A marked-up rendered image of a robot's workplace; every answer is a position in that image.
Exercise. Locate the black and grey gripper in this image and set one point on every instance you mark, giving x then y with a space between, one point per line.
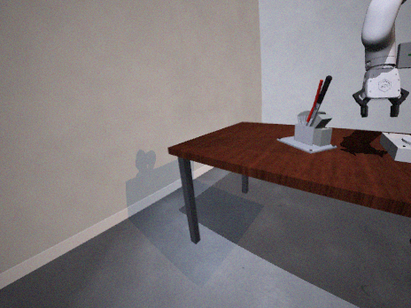
381 82

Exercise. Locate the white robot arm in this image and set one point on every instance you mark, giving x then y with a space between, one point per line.
378 33

